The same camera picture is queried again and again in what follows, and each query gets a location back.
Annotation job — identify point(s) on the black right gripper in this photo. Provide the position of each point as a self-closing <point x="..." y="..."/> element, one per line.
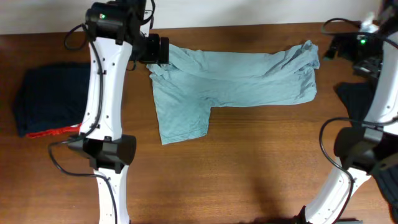
<point x="344" y="51"/>

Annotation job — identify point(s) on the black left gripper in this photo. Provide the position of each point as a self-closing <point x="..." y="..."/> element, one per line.
<point x="157" y="55"/>

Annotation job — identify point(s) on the light blue t-shirt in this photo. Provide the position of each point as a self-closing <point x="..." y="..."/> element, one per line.
<point x="193" y="82"/>

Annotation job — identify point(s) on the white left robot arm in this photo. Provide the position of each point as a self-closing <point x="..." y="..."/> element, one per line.
<point x="117" y="33"/>

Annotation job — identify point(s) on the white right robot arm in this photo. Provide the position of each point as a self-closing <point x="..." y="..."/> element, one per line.
<point x="369" y="145"/>

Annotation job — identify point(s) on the black garment at right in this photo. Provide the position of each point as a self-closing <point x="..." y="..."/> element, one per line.
<point x="357" y="98"/>

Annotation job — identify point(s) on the folded red shirt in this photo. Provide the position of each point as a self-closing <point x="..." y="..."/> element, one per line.
<point x="54" y="132"/>

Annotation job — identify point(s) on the folded navy blue shirt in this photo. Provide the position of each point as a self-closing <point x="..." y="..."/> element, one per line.
<point x="51" y="97"/>

